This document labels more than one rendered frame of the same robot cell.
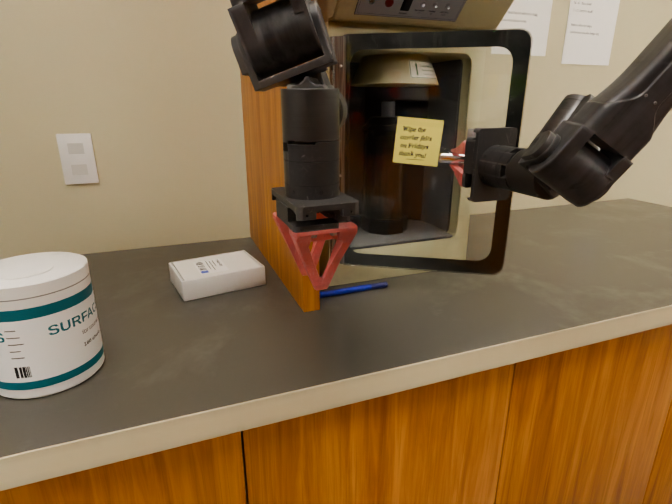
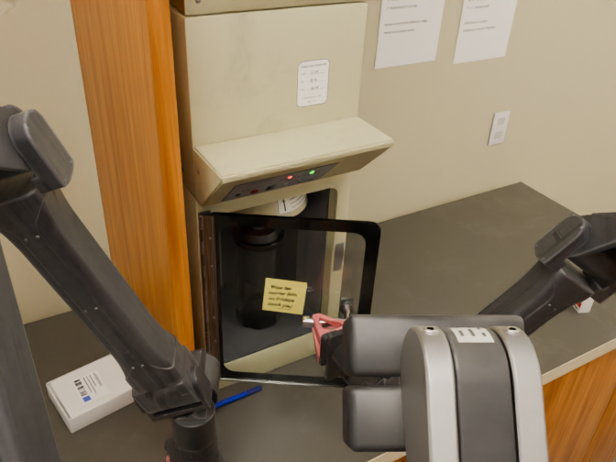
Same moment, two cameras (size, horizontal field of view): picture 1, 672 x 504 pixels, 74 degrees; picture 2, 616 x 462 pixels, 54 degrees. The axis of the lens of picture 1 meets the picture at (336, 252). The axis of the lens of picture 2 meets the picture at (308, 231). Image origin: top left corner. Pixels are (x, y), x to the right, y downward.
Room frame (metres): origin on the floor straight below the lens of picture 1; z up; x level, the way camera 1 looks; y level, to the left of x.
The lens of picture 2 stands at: (-0.10, -0.01, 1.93)
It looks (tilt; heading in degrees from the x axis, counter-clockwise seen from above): 33 degrees down; 349
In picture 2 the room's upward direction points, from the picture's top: 3 degrees clockwise
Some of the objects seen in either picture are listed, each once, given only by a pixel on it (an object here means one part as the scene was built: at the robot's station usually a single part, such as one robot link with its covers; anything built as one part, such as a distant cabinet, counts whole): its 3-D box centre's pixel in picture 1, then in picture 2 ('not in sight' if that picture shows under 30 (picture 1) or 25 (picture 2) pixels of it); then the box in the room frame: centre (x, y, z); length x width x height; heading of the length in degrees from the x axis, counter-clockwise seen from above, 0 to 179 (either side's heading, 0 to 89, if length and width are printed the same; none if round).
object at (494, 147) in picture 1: (503, 167); (350, 361); (0.62, -0.23, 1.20); 0.07 x 0.07 x 0.10; 21
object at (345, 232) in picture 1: (316, 244); not in sight; (0.45, 0.02, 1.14); 0.07 x 0.07 x 0.09; 22
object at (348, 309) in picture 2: (468, 157); (328, 316); (0.73, -0.21, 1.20); 0.10 x 0.05 x 0.03; 79
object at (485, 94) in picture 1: (422, 160); (289, 308); (0.77, -0.15, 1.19); 0.30 x 0.01 x 0.40; 79
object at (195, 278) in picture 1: (216, 273); (96, 389); (0.83, 0.24, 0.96); 0.16 x 0.12 x 0.04; 121
